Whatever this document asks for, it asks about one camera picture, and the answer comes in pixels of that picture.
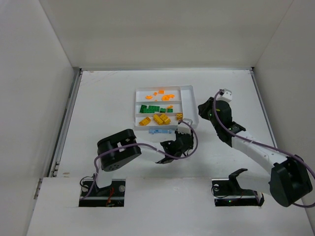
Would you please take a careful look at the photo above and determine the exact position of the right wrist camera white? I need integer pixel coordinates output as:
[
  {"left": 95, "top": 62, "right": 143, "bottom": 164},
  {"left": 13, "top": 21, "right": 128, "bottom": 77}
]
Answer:
[{"left": 218, "top": 89, "right": 232, "bottom": 103}]

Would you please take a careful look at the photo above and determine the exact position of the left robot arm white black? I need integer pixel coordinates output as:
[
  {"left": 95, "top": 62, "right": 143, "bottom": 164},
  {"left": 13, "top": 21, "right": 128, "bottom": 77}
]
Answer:
[{"left": 93, "top": 128, "right": 198, "bottom": 194}]

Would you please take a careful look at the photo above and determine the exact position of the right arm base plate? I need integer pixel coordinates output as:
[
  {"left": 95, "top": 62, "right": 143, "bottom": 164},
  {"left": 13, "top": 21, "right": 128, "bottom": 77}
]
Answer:
[{"left": 211, "top": 178, "right": 265, "bottom": 207}]

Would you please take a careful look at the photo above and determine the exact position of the white divided plastic tray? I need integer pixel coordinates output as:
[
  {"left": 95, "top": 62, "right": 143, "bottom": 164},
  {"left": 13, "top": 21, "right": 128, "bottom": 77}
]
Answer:
[{"left": 134, "top": 85, "right": 199, "bottom": 130}]

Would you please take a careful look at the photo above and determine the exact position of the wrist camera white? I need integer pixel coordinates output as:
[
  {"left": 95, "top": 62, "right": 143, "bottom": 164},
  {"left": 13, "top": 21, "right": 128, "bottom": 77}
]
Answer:
[
  {"left": 218, "top": 89, "right": 232, "bottom": 103},
  {"left": 177, "top": 118, "right": 193, "bottom": 135}
]

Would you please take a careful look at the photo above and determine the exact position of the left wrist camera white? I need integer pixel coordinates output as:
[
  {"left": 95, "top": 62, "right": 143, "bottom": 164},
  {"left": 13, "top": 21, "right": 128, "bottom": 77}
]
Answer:
[{"left": 177, "top": 118, "right": 193, "bottom": 135}]

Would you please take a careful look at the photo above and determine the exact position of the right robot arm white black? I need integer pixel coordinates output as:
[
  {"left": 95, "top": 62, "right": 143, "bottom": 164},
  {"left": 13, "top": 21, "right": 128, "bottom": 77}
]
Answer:
[{"left": 198, "top": 97, "right": 313, "bottom": 207}]

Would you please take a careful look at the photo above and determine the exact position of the green L-shaped lego brick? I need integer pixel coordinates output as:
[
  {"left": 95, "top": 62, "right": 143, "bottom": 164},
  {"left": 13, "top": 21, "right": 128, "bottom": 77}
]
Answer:
[{"left": 144, "top": 106, "right": 160, "bottom": 113}]

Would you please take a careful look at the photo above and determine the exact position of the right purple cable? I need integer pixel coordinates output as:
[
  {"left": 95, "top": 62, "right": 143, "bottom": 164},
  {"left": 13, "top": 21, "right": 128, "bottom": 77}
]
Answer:
[{"left": 213, "top": 90, "right": 315, "bottom": 208}]

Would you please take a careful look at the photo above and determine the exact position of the yellow 2x3 lego brick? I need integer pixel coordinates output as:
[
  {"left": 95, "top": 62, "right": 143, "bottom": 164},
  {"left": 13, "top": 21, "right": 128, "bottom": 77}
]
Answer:
[{"left": 153, "top": 114, "right": 171, "bottom": 125}]

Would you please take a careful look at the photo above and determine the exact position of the light blue lego row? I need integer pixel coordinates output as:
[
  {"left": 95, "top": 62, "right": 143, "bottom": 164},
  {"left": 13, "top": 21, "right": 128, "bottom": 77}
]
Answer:
[{"left": 149, "top": 129, "right": 174, "bottom": 134}]

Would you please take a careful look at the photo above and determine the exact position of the purple cable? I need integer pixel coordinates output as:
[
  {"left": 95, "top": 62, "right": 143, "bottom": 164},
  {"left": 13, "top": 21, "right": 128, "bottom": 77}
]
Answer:
[
  {"left": 81, "top": 120, "right": 199, "bottom": 200},
  {"left": 213, "top": 90, "right": 315, "bottom": 208}
]

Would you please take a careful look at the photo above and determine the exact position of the small orange curved lego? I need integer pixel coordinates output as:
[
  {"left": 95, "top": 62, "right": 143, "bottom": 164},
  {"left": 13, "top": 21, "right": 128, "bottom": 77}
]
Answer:
[{"left": 145, "top": 95, "right": 153, "bottom": 100}]

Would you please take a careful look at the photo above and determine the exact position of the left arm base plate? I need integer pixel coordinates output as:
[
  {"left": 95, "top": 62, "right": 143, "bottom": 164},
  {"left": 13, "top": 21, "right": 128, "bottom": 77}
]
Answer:
[{"left": 78, "top": 178, "right": 126, "bottom": 207}]

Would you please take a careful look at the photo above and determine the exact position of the yellow lego brick with face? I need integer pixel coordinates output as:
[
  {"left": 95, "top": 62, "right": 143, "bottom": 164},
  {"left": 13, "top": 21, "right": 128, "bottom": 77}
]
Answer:
[{"left": 176, "top": 113, "right": 184, "bottom": 120}]

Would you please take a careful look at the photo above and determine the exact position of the large yellow arch lego brick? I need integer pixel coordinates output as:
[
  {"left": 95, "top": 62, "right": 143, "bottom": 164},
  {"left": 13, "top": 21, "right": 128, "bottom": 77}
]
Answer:
[{"left": 139, "top": 117, "right": 151, "bottom": 126}]

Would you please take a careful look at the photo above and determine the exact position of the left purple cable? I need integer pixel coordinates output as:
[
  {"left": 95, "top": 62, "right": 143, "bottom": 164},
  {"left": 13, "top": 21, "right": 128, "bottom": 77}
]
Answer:
[{"left": 81, "top": 120, "right": 199, "bottom": 200}]

